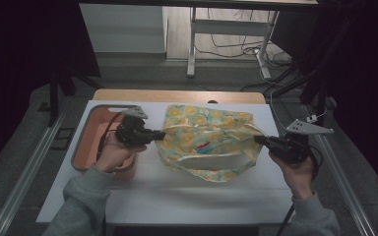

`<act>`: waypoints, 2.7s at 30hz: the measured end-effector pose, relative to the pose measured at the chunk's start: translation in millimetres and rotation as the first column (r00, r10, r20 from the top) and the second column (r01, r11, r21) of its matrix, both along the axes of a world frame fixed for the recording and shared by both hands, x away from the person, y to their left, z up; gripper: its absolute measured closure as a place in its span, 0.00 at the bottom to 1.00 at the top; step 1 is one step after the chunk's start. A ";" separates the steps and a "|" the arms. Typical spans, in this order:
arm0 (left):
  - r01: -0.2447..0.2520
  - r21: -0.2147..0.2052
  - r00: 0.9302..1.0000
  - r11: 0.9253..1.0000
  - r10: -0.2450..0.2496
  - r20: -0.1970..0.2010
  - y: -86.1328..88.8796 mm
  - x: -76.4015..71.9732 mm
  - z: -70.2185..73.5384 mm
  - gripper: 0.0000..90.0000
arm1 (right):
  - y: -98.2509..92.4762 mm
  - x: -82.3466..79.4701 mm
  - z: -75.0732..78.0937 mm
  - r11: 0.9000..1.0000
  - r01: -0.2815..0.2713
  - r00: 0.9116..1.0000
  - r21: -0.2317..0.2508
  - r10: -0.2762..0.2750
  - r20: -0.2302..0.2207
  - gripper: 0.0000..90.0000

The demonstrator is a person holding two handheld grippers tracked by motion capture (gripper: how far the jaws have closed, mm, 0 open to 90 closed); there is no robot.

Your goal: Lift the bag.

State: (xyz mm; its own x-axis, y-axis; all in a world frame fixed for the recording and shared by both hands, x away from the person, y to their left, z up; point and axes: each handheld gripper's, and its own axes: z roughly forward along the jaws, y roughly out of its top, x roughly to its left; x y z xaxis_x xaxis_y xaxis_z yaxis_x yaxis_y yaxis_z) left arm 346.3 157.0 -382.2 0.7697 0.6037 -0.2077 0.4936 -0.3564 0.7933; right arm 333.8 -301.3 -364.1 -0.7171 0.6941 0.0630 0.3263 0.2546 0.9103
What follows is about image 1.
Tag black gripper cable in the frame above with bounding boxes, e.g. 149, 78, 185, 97
276, 143, 321, 236
95, 111, 124, 162

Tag aluminium rail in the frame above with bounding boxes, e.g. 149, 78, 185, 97
314, 133, 378, 236
0, 110, 67, 236

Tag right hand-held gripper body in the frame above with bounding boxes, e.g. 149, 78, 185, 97
268, 118, 336, 165

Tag black tripod stand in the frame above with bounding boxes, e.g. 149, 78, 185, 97
271, 62, 338, 127
46, 63, 103, 128

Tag wooden table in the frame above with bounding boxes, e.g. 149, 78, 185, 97
92, 88, 267, 105

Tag white metal desk frame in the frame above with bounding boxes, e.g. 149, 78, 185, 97
185, 6, 281, 80

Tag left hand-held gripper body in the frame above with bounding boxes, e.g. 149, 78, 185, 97
114, 105, 156, 148

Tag person's left hand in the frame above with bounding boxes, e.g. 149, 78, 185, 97
94, 131, 149, 174

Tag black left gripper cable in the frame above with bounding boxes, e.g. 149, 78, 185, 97
95, 111, 124, 162

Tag orange-slice print cloth bag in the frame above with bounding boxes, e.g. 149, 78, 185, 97
155, 103, 267, 183

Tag black floor cables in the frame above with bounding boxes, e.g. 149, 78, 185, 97
195, 9, 306, 93

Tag black floor plate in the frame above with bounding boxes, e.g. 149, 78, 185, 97
50, 127, 77, 152

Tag pink basin with grey rim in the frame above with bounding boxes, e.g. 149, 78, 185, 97
70, 103, 139, 181

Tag white cabinet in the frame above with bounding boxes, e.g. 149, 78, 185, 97
79, 3, 168, 54

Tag person's right hand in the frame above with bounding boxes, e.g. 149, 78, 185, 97
268, 151, 316, 201

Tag dark curtain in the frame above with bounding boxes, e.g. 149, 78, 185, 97
270, 0, 378, 201
0, 0, 101, 180

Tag white table mat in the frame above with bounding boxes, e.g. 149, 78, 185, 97
35, 100, 293, 226

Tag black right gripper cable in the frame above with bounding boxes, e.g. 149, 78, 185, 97
276, 143, 321, 236

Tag white cable with plug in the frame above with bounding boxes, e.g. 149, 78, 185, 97
259, 64, 330, 133

